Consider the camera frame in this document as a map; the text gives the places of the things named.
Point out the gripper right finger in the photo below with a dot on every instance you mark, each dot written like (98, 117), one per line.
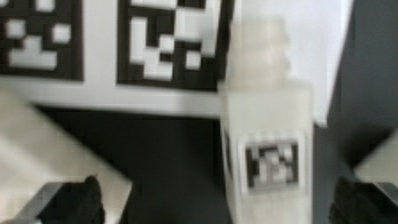
(364, 203)

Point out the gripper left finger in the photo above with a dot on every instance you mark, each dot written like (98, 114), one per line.
(66, 204)

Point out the white L-shaped obstacle fence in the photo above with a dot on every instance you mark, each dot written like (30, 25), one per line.
(153, 157)

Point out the white table leg lying right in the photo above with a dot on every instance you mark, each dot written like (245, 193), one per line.
(267, 128)

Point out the white marker base sheet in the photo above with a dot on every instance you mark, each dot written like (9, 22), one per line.
(128, 54)

